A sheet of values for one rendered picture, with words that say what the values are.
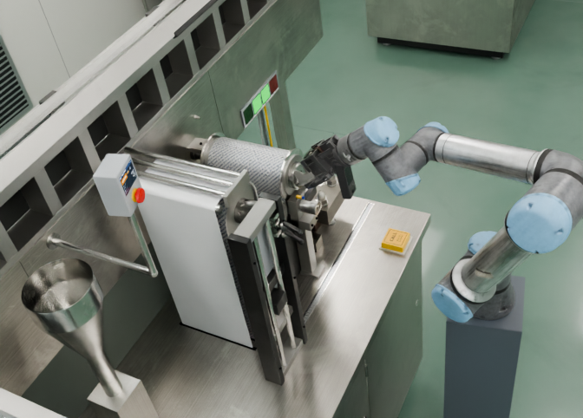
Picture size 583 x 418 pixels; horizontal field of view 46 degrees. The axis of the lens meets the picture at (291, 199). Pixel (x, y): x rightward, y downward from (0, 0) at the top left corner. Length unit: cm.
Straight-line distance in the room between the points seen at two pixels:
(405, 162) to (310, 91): 289
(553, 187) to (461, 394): 97
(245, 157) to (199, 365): 59
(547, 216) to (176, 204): 82
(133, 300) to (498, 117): 276
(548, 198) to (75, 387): 125
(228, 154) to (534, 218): 88
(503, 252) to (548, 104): 282
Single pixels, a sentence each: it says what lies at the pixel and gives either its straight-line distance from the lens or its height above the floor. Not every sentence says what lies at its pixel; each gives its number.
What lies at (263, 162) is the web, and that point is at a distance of 189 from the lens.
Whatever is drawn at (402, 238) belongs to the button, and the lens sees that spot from 216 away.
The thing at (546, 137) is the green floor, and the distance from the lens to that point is 410.
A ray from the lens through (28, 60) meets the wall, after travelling 476.
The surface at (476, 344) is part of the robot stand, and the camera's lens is 205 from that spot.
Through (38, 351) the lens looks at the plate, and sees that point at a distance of 178.
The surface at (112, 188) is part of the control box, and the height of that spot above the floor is 168.
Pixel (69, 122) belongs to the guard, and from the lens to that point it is 105.
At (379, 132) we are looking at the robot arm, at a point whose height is 149.
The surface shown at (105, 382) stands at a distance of 161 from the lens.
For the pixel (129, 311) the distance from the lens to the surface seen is 201.
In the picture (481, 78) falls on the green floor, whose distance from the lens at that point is 456.
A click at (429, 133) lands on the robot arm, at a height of 141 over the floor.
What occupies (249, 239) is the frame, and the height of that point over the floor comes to 144.
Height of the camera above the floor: 247
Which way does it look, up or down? 42 degrees down
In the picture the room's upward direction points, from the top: 10 degrees counter-clockwise
